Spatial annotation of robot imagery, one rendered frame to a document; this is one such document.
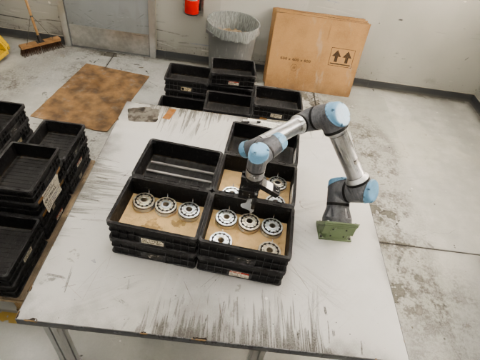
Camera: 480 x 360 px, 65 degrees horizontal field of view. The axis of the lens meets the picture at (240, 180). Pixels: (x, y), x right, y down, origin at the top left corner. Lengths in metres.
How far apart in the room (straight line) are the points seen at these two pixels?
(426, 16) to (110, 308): 4.26
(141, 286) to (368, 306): 1.02
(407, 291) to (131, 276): 1.93
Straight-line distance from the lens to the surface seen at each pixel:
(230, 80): 3.45
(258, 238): 1.78
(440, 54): 5.15
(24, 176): 2.66
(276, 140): 1.48
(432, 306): 3.01
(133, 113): 2.67
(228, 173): 2.05
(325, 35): 4.52
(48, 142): 3.06
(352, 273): 1.97
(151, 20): 4.73
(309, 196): 2.23
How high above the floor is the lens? 2.22
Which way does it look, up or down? 43 degrees down
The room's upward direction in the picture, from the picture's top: 10 degrees clockwise
